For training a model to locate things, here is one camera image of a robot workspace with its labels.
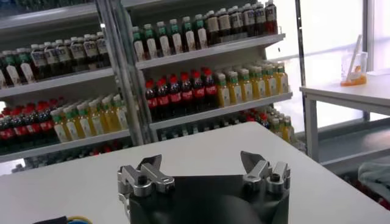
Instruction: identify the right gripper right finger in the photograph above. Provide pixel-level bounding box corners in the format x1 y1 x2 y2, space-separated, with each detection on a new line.
240 151 291 195

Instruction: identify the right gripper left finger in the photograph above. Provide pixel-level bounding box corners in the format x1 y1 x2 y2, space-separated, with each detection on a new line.
117 154 176 198

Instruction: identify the cola bottle red cap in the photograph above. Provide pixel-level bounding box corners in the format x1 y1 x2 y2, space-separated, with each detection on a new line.
168 75 182 116
38 103 55 135
156 78 170 119
12 108 28 140
203 68 218 109
145 79 158 122
0 111 15 144
180 72 194 114
26 106 41 138
191 70 205 112

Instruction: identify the black storage bin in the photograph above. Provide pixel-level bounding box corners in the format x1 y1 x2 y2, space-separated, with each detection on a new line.
341 172 390 211

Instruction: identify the red item in bin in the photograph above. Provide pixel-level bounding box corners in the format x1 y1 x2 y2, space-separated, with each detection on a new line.
377 197 390 211

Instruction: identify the black metal pole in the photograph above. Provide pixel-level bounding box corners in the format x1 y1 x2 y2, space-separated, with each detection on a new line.
294 0 308 135

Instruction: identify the grey metal shelf rack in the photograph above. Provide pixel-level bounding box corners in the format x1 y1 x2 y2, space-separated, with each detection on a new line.
0 0 144 174
100 0 295 144

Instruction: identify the clear container orange base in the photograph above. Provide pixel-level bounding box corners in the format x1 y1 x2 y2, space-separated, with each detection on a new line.
340 51 369 88

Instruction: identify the dark tea bottle green cap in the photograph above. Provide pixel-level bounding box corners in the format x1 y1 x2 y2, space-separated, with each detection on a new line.
182 16 196 52
2 50 21 88
16 47 35 85
143 24 158 60
194 14 208 49
155 21 171 58
0 53 5 89
132 26 146 63
169 19 183 55

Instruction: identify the white stick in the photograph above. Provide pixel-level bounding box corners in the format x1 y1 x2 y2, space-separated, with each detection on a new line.
347 34 363 82

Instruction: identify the dark bottle beige label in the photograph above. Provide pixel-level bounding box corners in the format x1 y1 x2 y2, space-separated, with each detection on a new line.
206 11 220 46
218 8 232 43

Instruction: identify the yellow cable loop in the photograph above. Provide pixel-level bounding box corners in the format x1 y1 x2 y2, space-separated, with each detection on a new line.
67 215 94 224

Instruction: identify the white metal frame table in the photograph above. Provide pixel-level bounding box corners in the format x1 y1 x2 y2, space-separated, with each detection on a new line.
299 72 390 171

